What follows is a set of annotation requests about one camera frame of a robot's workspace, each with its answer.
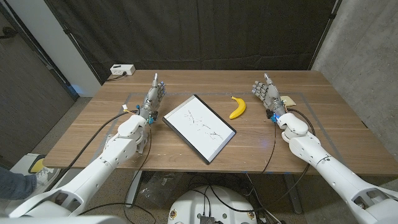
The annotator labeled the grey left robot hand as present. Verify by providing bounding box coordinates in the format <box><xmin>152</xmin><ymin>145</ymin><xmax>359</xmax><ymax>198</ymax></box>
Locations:
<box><xmin>139</xmin><ymin>73</ymin><xmax>167</xmax><ymax>119</ymax></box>

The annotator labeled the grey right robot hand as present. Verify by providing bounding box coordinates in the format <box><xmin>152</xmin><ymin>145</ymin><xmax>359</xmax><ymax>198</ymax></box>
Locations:
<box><xmin>252</xmin><ymin>73</ymin><xmax>287</xmax><ymax>118</ymax></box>

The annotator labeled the pale yellow sponge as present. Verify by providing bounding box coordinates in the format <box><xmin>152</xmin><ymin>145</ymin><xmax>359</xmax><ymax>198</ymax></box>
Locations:
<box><xmin>279</xmin><ymin>95</ymin><xmax>297</xmax><ymax>108</ymax></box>

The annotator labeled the small black-framed whiteboard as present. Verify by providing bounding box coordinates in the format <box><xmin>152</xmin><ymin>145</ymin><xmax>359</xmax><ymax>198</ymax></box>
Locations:
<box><xmin>162</xmin><ymin>94</ymin><xmax>237</xmax><ymax>165</ymax></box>

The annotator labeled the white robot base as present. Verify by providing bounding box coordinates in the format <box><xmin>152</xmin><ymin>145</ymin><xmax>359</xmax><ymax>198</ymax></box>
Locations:
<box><xmin>167</xmin><ymin>185</ymin><xmax>258</xmax><ymax>224</ymax></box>

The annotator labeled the yellow toy banana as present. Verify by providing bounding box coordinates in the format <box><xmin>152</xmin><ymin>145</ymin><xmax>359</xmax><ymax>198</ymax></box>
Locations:
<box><xmin>229</xmin><ymin>96</ymin><xmax>247</xmax><ymax>120</ymax></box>

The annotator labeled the white power strip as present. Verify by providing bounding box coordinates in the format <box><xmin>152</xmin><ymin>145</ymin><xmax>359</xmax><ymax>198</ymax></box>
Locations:
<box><xmin>109</xmin><ymin>63</ymin><xmax>136</xmax><ymax>77</ymax></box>

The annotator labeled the black backdrop curtain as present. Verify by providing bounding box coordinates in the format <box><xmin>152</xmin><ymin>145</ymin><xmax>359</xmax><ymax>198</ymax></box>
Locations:
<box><xmin>43</xmin><ymin>0</ymin><xmax>343</xmax><ymax>85</ymax></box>

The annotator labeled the clear plastic bag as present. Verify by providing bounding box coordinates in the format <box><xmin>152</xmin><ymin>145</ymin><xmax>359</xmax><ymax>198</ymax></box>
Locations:
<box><xmin>138</xmin><ymin>171</ymin><xmax>185</xmax><ymax>208</ymax></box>

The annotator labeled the grey table leg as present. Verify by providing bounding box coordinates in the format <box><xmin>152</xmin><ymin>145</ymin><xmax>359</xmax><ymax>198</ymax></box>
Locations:
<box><xmin>125</xmin><ymin>170</ymin><xmax>144</xmax><ymax>208</ymax></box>
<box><xmin>283</xmin><ymin>174</ymin><xmax>303</xmax><ymax>215</ymax></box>

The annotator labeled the grey sneaker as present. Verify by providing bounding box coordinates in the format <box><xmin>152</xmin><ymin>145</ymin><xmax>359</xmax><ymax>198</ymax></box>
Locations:
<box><xmin>30</xmin><ymin>166</ymin><xmax>62</xmax><ymax>188</ymax></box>

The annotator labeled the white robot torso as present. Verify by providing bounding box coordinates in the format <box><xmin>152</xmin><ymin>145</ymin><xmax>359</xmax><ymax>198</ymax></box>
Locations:
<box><xmin>0</xmin><ymin>215</ymin><xmax>127</xmax><ymax>224</ymax></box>

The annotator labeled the blue jeans leg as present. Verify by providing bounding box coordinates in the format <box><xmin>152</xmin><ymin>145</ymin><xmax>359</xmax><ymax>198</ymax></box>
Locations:
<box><xmin>0</xmin><ymin>166</ymin><xmax>38</xmax><ymax>200</ymax></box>

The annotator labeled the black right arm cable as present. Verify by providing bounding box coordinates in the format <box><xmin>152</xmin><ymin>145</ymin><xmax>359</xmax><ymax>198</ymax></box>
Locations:
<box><xmin>214</xmin><ymin>107</ymin><xmax>317</xmax><ymax>215</ymax></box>

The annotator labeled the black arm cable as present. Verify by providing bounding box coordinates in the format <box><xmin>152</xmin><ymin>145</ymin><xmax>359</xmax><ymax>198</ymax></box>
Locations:
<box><xmin>58</xmin><ymin>108</ymin><xmax>157</xmax><ymax>224</ymax></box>
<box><xmin>214</xmin><ymin>107</ymin><xmax>317</xmax><ymax>215</ymax></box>

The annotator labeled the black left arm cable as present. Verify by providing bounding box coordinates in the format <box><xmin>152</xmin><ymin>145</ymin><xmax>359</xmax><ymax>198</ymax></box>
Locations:
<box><xmin>58</xmin><ymin>108</ymin><xmax>157</xmax><ymax>224</ymax></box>

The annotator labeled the black door handle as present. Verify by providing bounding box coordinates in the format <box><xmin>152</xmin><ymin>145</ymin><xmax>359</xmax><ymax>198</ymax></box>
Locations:
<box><xmin>0</xmin><ymin>26</ymin><xmax>18</xmax><ymax>40</ymax></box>

